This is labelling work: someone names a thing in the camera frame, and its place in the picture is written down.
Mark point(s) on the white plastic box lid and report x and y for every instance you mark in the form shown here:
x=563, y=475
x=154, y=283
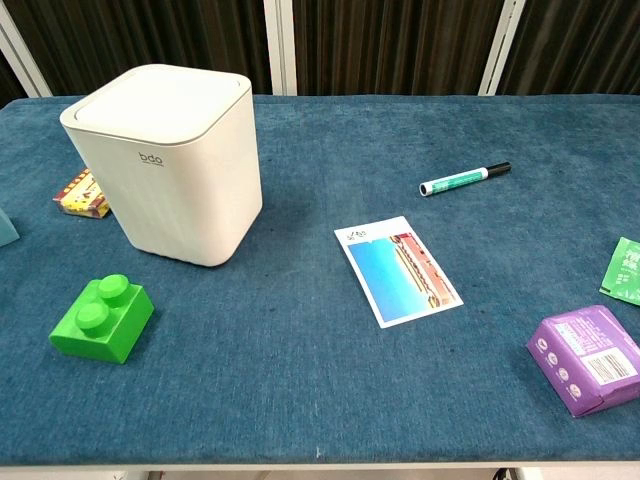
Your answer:
x=160, y=105

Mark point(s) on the green two-stud building block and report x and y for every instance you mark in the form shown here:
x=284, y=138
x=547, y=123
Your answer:
x=115, y=325

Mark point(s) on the white plastic box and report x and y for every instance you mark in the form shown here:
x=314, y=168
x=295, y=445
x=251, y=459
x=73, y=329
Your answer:
x=190, y=200

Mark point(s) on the blue and red postcard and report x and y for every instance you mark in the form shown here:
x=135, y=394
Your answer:
x=390, y=275

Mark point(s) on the blue fabric tablecloth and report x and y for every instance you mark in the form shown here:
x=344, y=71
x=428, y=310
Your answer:
x=300, y=375

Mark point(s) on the green white marker pen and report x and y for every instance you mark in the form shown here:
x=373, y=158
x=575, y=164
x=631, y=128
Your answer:
x=460, y=179

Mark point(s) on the dark pleated curtain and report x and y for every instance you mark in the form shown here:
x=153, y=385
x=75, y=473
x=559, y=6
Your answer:
x=390, y=45

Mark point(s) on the yellow red snack packet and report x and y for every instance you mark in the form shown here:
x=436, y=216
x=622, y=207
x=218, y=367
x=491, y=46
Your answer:
x=80, y=197

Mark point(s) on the purple tissue pack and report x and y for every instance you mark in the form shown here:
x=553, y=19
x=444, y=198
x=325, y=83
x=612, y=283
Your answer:
x=575, y=350

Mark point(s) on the green wet wipe packet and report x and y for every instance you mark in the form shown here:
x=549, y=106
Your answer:
x=625, y=272

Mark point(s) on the light blue cube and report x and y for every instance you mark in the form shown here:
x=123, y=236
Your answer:
x=6, y=232

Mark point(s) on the white upright frame post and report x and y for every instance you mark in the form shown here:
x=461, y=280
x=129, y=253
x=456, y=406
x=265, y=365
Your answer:
x=280, y=45

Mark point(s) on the white slanted frame post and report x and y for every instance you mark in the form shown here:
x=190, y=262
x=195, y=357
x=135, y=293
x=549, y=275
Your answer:
x=500, y=45
x=22, y=55

